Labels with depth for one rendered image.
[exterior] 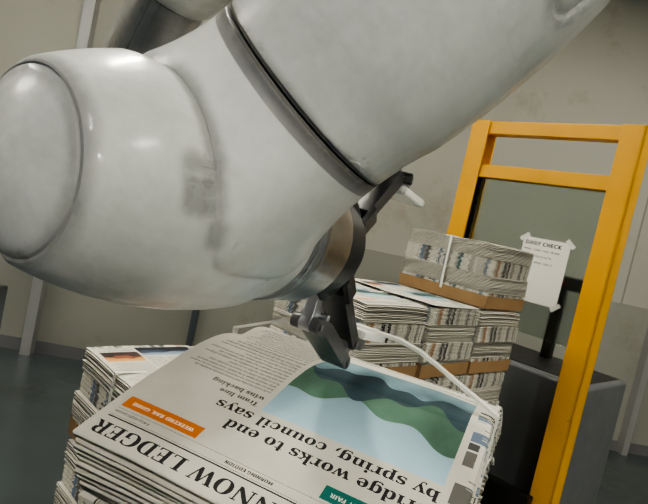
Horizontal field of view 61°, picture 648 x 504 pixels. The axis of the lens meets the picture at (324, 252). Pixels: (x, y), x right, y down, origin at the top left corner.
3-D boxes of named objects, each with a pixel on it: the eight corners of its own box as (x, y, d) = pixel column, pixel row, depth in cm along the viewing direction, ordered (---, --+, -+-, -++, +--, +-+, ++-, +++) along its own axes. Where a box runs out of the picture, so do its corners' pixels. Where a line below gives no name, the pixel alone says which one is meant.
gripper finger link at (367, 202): (314, 238, 44) (313, 224, 44) (374, 174, 52) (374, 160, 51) (357, 250, 43) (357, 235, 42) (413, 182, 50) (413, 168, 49)
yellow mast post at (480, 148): (386, 491, 271) (473, 119, 259) (397, 488, 277) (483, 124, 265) (400, 501, 264) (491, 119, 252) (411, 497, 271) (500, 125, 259)
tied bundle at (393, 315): (263, 342, 173) (279, 270, 171) (329, 342, 193) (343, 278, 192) (348, 387, 146) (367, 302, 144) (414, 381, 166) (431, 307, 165)
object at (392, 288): (344, 279, 191) (345, 276, 191) (393, 284, 212) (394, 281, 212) (433, 307, 166) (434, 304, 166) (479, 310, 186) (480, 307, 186)
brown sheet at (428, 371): (331, 340, 193) (333, 328, 193) (381, 339, 214) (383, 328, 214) (419, 379, 167) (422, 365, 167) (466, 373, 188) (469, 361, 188)
